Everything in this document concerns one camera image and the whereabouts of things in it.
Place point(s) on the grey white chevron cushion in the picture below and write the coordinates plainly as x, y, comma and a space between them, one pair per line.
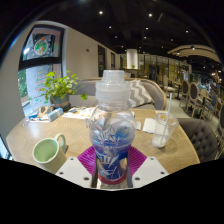
140, 94

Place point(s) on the clear plastic cup with straw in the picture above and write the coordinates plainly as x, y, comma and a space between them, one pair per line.
163, 131

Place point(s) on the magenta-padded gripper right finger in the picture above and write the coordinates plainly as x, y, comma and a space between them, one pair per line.
146, 171

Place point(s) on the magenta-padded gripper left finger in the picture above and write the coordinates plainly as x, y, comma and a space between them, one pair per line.
75, 171

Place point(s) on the green potted plant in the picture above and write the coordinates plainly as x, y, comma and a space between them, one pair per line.
60, 87

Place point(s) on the clear blue-labelled drink bottle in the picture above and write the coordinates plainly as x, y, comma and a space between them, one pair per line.
111, 133

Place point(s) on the group of dining chairs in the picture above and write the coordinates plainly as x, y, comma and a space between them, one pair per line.
193, 95

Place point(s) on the pale green ceramic mug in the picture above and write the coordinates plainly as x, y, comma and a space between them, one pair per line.
50, 155

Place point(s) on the group of ceiling spotlights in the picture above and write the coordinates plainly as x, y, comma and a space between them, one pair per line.
150, 15

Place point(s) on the flat white printed booklet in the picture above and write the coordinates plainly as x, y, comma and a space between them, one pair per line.
80, 113

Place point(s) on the dark grey tufted armchair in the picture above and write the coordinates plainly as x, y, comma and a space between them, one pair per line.
201, 136

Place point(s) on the dark framed wall poster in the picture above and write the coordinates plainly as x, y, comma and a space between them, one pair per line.
41, 46

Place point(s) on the grey curved sofa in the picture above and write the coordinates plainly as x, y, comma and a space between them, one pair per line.
156, 91

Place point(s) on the blue white small box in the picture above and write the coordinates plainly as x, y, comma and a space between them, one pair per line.
53, 114

